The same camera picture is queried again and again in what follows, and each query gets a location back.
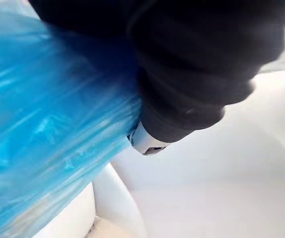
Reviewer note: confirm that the blue plastic trash bag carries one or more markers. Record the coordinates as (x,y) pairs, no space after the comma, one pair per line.
(45,111)

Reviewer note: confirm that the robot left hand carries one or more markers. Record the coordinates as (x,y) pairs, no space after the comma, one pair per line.
(187,62)

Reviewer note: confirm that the white small bin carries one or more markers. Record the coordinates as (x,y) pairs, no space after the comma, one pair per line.
(102,205)

